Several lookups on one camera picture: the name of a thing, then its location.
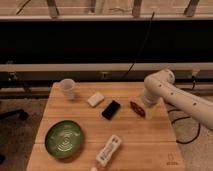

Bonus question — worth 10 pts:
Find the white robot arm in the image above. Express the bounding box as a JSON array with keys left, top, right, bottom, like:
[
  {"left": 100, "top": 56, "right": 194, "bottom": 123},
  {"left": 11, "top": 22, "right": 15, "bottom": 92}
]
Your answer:
[{"left": 141, "top": 69, "right": 213, "bottom": 132}]

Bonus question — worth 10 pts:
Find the green ceramic bowl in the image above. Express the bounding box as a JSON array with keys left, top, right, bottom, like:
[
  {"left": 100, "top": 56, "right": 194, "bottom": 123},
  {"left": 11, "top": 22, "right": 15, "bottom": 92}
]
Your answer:
[{"left": 44, "top": 120, "right": 84, "bottom": 159}]

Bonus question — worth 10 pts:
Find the black phone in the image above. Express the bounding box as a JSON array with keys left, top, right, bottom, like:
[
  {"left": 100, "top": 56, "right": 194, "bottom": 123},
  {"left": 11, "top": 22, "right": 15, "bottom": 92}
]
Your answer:
[{"left": 102, "top": 100, "right": 120, "bottom": 120}]

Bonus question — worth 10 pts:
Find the white remote control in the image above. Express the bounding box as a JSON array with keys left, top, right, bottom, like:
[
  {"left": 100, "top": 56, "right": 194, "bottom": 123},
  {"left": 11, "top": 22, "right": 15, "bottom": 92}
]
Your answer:
[{"left": 96, "top": 135, "right": 122, "bottom": 167}]

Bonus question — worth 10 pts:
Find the white soap bar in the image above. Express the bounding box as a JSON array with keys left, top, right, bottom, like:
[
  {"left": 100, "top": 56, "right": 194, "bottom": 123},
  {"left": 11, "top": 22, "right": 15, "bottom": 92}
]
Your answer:
[{"left": 87, "top": 92, "right": 105, "bottom": 107}]

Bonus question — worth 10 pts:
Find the clear plastic cup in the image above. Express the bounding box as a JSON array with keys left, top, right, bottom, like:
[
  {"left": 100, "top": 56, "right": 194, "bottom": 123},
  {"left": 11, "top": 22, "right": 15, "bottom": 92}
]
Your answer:
[{"left": 59, "top": 79, "right": 75, "bottom": 100}]

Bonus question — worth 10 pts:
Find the black chair base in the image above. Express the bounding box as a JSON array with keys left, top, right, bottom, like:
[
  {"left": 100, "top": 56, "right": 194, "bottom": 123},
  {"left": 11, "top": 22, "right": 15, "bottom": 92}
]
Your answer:
[{"left": 0, "top": 109, "right": 29, "bottom": 120}]

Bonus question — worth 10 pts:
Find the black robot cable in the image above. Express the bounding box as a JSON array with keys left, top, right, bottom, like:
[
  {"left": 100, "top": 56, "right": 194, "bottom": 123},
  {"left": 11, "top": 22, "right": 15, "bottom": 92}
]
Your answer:
[{"left": 166, "top": 74, "right": 202, "bottom": 145}]

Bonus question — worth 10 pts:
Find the black hanging cable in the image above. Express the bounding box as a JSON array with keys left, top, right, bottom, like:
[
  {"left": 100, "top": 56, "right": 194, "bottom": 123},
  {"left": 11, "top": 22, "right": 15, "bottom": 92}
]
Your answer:
[{"left": 121, "top": 11, "right": 156, "bottom": 81}]

